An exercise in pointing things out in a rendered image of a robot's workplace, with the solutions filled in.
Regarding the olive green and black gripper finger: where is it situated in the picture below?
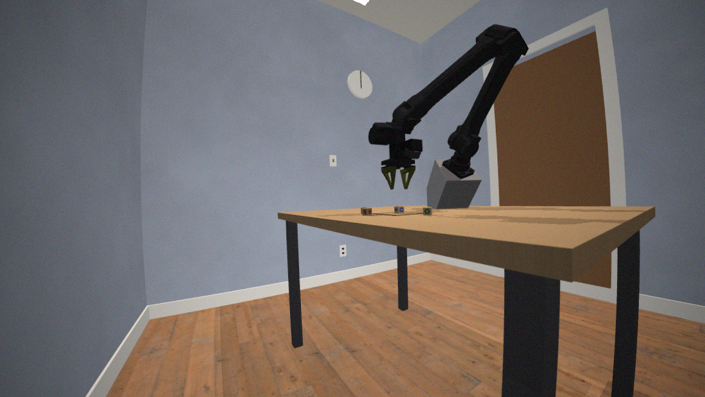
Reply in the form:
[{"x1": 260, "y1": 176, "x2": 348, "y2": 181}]
[
  {"x1": 381, "y1": 167, "x2": 396, "y2": 189},
  {"x1": 400, "y1": 167, "x2": 416, "y2": 189}
]

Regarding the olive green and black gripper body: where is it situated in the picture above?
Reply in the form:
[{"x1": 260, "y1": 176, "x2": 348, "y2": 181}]
[{"x1": 381, "y1": 158, "x2": 416, "y2": 169}]

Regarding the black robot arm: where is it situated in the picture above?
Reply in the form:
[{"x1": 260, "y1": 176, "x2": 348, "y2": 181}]
[{"x1": 368, "y1": 24, "x2": 528, "y2": 179}]

